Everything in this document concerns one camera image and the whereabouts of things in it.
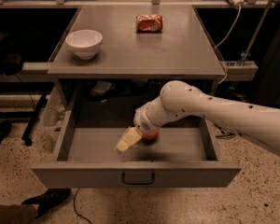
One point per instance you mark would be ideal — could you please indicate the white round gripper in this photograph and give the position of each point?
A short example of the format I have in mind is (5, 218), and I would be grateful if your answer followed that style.
(143, 120)

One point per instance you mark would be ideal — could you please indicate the orange fruit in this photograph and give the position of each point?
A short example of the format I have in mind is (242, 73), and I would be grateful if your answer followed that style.
(151, 136)

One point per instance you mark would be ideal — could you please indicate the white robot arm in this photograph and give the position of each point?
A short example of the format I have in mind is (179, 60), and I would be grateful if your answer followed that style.
(256, 123)

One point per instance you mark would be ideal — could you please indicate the grey open top drawer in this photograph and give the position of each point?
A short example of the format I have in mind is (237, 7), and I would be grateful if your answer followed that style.
(185, 154)

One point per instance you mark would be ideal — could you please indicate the black shoe near drawer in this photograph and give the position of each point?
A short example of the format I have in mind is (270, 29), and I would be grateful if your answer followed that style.
(48, 200)

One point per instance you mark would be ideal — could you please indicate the grey metal cabinet table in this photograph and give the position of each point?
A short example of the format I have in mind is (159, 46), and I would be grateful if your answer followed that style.
(180, 51)

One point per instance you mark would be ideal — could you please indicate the white ceramic bowl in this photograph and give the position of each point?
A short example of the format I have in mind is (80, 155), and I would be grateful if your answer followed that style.
(84, 43)

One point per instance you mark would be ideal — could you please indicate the crushed red soda can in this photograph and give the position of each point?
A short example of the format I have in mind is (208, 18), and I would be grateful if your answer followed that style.
(149, 23)

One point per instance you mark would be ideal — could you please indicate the brown trouser leg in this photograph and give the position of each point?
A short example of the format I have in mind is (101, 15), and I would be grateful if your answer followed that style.
(17, 214)

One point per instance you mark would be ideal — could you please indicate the black drawer handle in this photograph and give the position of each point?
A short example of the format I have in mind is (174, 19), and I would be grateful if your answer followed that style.
(137, 178)

